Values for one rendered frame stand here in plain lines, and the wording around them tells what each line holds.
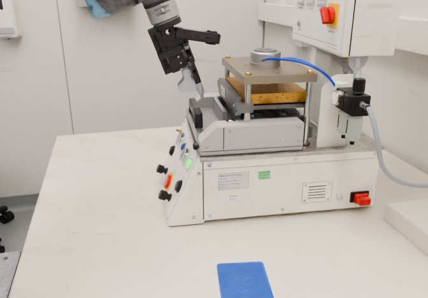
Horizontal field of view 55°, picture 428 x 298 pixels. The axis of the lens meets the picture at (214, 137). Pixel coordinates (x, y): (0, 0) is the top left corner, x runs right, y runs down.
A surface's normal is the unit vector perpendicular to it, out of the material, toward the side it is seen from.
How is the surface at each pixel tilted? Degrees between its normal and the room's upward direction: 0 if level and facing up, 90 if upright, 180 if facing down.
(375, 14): 90
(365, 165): 90
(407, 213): 0
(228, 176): 90
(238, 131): 90
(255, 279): 0
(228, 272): 0
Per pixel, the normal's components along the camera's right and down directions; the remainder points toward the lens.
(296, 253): 0.00, -0.94
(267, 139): 0.16, 0.34
